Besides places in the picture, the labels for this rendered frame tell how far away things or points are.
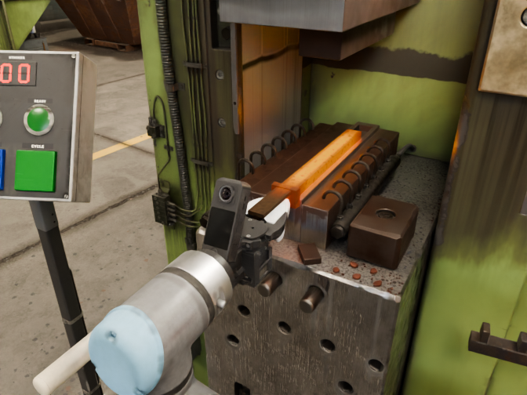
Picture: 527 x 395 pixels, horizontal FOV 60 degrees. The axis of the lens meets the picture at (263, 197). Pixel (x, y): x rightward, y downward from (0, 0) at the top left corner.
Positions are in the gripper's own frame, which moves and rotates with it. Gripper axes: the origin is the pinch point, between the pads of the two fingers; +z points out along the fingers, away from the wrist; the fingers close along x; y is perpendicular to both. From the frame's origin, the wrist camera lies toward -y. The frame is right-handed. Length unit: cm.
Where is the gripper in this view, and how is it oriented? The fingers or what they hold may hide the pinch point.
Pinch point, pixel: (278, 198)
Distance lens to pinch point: 75.3
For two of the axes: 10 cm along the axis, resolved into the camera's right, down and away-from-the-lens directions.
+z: 5.0, -4.3, 7.5
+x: 8.7, 2.4, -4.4
